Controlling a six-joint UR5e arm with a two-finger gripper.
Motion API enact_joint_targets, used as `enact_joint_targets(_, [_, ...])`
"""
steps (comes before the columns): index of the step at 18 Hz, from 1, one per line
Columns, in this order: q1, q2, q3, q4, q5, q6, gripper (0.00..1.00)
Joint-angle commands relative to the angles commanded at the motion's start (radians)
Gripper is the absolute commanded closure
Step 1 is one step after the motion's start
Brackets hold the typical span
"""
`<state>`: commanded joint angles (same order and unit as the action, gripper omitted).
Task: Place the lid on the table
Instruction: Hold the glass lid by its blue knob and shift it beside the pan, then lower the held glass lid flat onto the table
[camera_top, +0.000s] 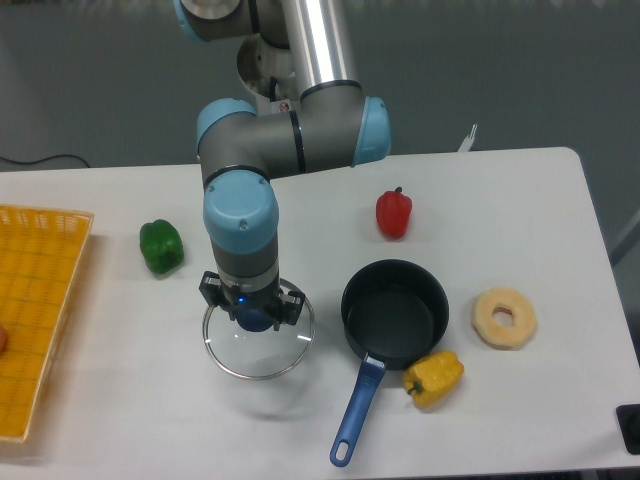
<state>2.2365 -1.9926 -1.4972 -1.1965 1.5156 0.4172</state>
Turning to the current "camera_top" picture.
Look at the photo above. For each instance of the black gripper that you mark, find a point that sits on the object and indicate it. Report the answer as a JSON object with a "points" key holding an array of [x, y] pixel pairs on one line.
{"points": [[261, 292]]}

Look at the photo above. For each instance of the glass lid blue knob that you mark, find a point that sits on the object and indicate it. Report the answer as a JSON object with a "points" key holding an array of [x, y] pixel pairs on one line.
{"points": [[249, 348]]}

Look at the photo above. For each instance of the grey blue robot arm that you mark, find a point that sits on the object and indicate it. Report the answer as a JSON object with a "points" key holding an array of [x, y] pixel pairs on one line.
{"points": [[304, 54]]}

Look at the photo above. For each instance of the green bell pepper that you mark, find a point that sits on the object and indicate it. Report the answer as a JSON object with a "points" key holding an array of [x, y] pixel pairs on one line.
{"points": [[161, 246]]}

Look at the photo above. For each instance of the red bell pepper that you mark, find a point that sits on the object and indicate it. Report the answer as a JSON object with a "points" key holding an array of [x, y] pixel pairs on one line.
{"points": [[393, 210]]}

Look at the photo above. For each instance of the yellow bell pepper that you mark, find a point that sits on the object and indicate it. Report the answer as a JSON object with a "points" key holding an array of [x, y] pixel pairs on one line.
{"points": [[431, 378]]}

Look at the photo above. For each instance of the yellow plastic basket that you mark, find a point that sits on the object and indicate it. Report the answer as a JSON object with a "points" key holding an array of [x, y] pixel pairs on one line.
{"points": [[41, 251]]}

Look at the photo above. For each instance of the white clip behind table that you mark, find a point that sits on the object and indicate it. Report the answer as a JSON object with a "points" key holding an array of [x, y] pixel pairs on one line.
{"points": [[468, 141]]}

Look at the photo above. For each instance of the beige donut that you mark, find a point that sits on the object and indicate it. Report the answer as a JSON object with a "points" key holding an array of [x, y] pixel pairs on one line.
{"points": [[504, 318]]}

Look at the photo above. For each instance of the black device at edge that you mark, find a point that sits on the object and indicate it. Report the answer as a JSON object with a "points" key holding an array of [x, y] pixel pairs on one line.
{"points": [[628, 419]]}

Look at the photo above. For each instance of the black pot blue handle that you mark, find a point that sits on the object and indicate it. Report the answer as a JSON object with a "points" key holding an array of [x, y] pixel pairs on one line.
{"points": [[394, 312]]}

